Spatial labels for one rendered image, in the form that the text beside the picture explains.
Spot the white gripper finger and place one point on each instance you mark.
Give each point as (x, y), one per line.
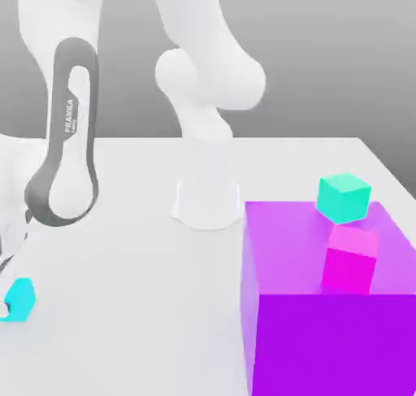
(3, 310)

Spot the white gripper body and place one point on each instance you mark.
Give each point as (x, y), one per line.
(8, 244)

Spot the small cyan cube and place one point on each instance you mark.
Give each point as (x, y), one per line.
(20, 300)

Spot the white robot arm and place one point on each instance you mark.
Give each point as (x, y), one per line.
(201, 87)

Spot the small teal cube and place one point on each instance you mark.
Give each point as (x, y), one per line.
(343, 196)

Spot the small magenta cube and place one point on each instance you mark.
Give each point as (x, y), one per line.
(349, 270)

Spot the large purple box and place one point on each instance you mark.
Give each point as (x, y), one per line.
(331, 344)

